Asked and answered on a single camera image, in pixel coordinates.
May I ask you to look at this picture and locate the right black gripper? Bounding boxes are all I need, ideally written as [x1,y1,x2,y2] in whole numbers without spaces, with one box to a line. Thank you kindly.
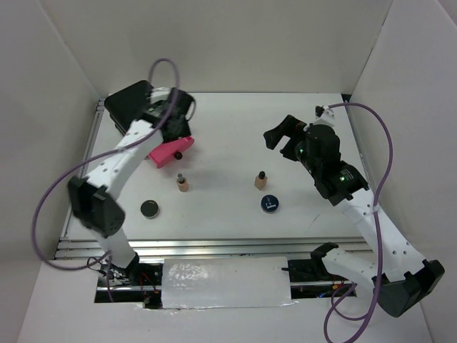
[263,114,320,176]

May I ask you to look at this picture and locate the pink drawer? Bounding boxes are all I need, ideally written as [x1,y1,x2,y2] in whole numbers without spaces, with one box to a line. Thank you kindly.
[148,136,195,169]

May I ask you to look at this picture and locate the foundation bottle with black cap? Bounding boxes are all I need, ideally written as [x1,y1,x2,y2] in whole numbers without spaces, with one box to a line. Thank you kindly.
[254,171,268,190]

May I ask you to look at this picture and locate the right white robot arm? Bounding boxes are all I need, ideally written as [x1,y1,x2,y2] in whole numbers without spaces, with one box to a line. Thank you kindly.
[263,115,444,317]

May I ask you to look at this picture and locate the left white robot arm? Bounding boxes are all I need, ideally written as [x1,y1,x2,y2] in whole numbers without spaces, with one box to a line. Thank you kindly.
[67,88,196,285]

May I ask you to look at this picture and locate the black drawer organizer box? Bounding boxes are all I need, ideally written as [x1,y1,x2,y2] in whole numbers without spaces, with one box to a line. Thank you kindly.
[104,80,154,135]

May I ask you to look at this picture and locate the foundation bottle with silver pump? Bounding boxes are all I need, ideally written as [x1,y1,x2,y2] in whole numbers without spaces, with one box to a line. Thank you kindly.
[176,174,189,192]

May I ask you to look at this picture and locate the blue round cream jar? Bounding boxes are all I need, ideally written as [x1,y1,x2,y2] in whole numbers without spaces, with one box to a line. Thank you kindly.
[260,194,279,214]

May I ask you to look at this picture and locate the black round compact jar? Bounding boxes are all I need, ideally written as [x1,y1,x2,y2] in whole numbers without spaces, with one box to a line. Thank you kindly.
[140,200,160,219]

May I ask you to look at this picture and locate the white taped cover plate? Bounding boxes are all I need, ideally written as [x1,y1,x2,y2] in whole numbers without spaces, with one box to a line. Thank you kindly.
[161,257,293,309]

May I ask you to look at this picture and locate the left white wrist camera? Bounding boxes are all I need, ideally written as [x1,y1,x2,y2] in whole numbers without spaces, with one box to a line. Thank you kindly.
[149,87,171,104]

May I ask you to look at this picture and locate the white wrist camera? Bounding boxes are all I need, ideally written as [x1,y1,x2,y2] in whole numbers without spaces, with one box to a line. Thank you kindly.
[313,106,336,127]
[149,87,171,104]

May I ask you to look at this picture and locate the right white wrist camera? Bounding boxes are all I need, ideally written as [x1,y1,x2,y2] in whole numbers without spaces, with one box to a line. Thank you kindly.
[313,106,336,127]

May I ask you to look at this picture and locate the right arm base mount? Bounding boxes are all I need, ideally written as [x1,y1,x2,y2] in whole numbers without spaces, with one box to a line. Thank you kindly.
[281,259,351,299]

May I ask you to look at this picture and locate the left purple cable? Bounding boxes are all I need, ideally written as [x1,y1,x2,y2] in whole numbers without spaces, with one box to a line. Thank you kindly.
[33,59,180,303]

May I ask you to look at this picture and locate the aluminium front rail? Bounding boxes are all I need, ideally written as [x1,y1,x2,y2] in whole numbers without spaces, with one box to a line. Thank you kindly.
[54,238,378,261]

